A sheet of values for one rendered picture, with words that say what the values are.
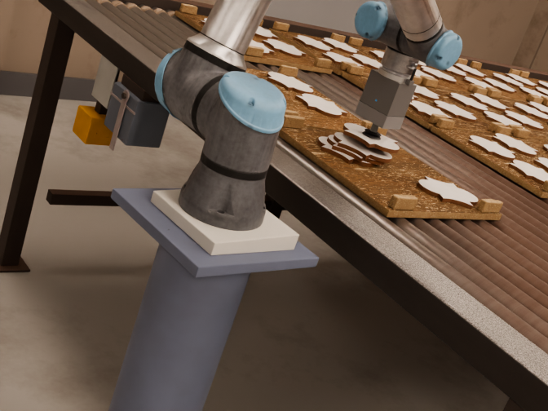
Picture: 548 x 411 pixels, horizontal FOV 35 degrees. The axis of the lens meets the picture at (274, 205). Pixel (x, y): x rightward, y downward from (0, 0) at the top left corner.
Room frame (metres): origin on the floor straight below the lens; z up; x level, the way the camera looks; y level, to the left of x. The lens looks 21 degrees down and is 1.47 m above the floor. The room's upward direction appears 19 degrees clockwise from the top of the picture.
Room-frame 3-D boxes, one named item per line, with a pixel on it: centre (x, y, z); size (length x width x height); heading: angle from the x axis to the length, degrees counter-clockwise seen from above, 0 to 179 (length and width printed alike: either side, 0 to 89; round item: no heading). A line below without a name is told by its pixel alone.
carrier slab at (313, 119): (2.19, 0.06, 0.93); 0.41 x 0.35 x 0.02; 40
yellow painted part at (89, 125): (2.27, 0.54, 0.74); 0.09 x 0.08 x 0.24; 42
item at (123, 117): (2.14, 0.41, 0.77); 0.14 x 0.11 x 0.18; 42
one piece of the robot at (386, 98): (1.89, -0.16, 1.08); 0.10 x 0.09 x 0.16; 140
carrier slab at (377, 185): (1.87, -0.21, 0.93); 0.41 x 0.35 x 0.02; 42
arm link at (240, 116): (1.41, 0.10, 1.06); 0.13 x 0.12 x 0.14; 48
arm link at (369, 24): (1.80, -0.10, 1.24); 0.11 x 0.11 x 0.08; 48
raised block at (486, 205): (1.81, -0.44, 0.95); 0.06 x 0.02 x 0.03; 132
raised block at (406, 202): (1.63, -0.24, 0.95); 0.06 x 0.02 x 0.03; 132
